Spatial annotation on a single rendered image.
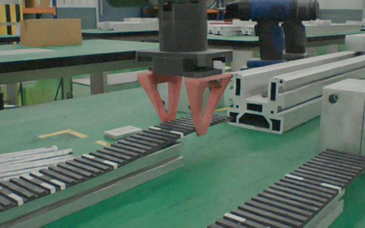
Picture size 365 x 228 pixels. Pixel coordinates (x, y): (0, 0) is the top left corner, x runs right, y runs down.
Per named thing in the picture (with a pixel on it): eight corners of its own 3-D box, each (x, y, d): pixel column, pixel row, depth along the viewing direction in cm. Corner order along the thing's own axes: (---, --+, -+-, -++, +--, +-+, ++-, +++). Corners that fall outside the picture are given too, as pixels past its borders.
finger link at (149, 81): (173, 121, 58) (171, 52, 56) (216, 128, 53) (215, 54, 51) (137, 131, 53) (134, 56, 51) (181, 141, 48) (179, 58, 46)
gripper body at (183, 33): (169, 61, 56) (168, 4, 54) (234, 66, 50) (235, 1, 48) (134, 66, 51) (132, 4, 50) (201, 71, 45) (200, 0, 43)
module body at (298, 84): (282, 134, 64) (285, 78, 62) (227, 123, 70) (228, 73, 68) (402, 76, 124) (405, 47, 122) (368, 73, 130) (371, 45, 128)
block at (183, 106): (207, 116, 75) (208, 63, 73) (157, 108, 81) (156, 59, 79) (234, 106, 83) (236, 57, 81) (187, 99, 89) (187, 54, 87)
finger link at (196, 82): (187, 123, 56) (186, 52, 54) (233, 132, 52) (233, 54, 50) (152, 134, 51) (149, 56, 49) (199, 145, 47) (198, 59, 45)
